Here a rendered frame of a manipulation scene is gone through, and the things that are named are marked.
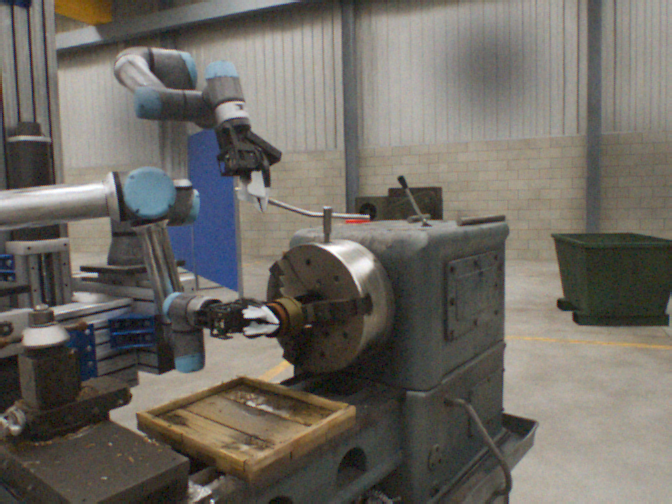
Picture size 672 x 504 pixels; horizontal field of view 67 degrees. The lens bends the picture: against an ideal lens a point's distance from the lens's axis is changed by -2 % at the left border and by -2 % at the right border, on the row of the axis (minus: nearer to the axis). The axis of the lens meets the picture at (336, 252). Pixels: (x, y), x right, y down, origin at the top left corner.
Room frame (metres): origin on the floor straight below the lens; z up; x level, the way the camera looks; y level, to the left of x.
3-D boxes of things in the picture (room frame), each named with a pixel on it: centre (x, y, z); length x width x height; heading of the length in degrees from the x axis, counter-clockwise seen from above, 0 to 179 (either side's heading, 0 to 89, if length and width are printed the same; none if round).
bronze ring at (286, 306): (1.15, 0.12, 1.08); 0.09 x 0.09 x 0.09; 51
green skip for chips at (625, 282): (5.40, -2.91, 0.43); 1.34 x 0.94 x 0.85; 170
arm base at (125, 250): (1.59, 0.63, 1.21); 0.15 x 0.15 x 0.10
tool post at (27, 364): (0.83, 0.48, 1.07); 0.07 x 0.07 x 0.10; 51
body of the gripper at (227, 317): (1.16, 0.26, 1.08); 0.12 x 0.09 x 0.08; 50
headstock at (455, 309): (1.59, -0.21, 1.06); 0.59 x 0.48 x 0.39; 141
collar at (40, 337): (0.83, 0.49, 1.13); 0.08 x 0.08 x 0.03
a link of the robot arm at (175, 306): (1.26, 0.37, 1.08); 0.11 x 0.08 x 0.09; 50
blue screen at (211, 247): (7.81, 2.13, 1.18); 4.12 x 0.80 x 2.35; 29
